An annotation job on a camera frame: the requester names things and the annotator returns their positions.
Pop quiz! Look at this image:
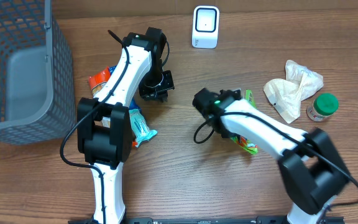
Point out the teal snack packet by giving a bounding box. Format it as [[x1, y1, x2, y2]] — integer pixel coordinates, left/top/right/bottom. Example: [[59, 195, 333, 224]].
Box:
[[129, 107, 158, 147]]

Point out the beige paper bag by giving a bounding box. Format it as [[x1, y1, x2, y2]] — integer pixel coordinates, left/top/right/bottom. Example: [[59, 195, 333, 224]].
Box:
[[264, 60, 324, 124]]

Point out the blue Oreo cookie pack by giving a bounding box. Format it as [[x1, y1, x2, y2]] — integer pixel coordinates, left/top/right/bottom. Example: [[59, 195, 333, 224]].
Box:
[[108, 66, 116, 74]]

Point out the green snack packet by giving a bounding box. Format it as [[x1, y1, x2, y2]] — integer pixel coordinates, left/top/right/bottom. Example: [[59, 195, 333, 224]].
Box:
[[231, 89, 259, 155]]

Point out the red snack packet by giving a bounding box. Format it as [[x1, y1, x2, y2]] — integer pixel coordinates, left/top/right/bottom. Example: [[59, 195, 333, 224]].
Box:
[[88, 67, 139, 147]]

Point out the green lid jar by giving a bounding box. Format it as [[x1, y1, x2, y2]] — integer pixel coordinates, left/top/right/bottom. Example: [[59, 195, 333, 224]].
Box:
[[306, 93, 339, 122]]

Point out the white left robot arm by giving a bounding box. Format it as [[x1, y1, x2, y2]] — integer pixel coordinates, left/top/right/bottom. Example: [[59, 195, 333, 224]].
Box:
[[76, 27, 174, 223]]

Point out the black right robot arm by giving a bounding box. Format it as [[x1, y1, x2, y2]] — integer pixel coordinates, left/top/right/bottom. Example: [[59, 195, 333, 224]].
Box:
[[193, 88, 350, 223]]

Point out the white barcode scanner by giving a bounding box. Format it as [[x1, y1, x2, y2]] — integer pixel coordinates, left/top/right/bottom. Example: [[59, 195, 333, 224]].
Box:
[[191, 6, 220, 49]]

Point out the dark grey plastic basket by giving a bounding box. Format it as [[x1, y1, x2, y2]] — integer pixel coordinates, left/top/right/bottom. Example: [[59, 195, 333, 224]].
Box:
[[0, 0, 76, 145]]

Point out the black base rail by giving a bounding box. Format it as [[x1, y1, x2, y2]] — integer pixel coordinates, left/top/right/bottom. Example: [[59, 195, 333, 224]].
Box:
[[67, 216, 345, 224]]

